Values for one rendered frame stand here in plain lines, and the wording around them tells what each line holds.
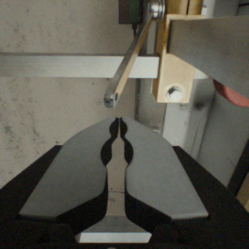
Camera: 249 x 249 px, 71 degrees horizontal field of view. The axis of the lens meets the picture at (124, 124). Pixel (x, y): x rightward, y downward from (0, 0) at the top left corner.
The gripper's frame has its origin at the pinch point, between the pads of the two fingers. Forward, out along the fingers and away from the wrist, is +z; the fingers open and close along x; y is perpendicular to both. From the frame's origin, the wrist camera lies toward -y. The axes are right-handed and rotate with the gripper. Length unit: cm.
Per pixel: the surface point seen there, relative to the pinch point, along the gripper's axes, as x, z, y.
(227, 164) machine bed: 27.9, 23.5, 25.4
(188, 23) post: 6.1, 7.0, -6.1
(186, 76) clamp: 9.1, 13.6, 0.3
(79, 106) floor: -30, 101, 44
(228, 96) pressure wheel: 13.7, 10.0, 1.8
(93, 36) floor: -17, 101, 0
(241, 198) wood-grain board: 24.4, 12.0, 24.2
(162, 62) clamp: 5.6, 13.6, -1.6
